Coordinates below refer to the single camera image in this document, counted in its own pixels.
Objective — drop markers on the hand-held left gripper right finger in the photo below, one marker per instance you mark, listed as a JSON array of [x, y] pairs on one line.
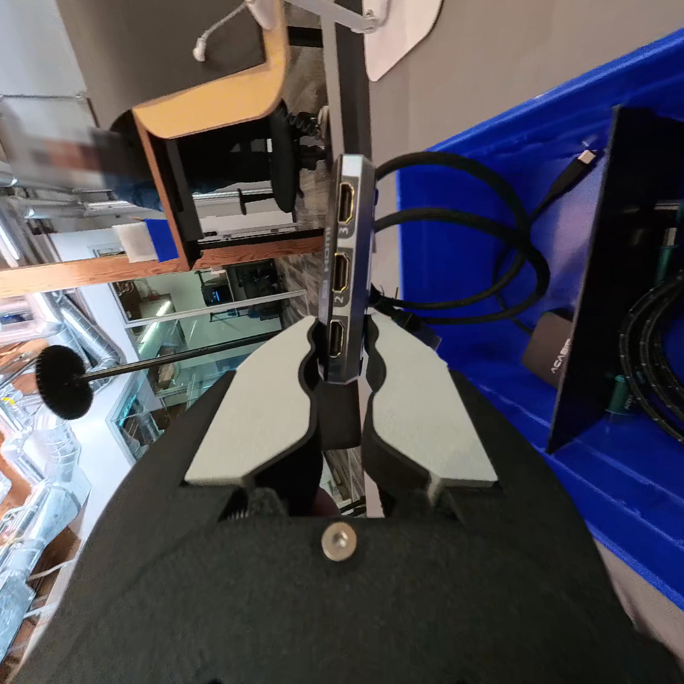
[[433, 427]]

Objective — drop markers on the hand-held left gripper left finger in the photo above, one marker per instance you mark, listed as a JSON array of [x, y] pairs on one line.
[[256, 422]]

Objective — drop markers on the blue plastic bin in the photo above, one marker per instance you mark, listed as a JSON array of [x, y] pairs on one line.
[[588, 507]]

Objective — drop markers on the grey port hub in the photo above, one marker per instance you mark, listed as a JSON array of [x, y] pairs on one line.
[[342, 243]]

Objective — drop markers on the glass partition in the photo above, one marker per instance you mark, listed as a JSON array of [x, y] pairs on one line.
[[176, 331]]

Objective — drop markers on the grey adapter box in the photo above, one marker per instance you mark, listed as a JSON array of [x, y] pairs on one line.
[[545, 347]]

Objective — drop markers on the black disc on rod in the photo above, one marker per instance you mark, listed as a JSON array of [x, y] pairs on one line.
[[64, 380]]

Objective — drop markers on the blue box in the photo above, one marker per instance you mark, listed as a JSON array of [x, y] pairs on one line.
[[165, 240]]

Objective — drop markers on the brown wooden table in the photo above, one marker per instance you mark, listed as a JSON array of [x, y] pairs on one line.
[[107, 272]]

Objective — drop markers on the white box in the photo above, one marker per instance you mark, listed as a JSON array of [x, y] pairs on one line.
[[129, 241]]

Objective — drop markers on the black bin divider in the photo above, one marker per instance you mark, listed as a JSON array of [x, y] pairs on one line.
[[598, 267]]

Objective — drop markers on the black office chair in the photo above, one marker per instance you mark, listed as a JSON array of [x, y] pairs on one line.
[[280, 160]]

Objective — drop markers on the grey monitor stand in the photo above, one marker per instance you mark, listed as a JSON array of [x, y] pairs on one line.
[[347, 96]]

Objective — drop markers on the tan-edged dark panel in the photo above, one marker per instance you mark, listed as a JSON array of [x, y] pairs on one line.
[[160, 53]]

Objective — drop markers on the silver ventilation duct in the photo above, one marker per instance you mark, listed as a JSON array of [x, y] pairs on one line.
[[80, 326]]

